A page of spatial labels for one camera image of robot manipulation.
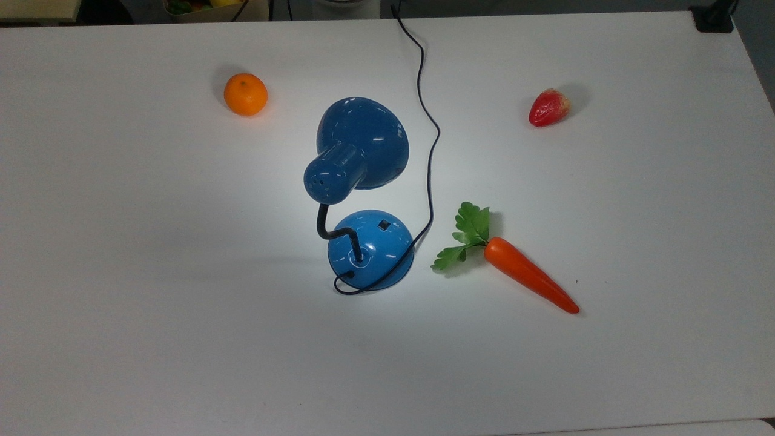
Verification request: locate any thin black lamp cable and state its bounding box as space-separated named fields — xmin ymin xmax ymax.
xmin=333 ymin=3 xmax=441 ymax=297

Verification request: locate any black table clamp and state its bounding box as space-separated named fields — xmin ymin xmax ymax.
xmin=689 ymin=0 xmax=737 ymax=34

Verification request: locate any blue desk lamp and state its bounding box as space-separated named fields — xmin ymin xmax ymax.
xmin=303 ymin=96 xmax=416 ymax=292

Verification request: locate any orange toy carrot with leaves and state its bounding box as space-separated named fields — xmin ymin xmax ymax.
xmin=430 ymin=201 xmax=581 ymax=315

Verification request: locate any orange mandarin fruit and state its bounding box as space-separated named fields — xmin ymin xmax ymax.
xmin=223 ymin=73 xmax=269 ymax=117

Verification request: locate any red toy strawberry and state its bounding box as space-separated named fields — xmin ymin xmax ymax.
xmin=528 ymin=88 xmax=572 ymax=128

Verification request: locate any beige side table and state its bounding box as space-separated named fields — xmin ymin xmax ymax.
xmin=0 ymin=0 xmax=82 ymax=24

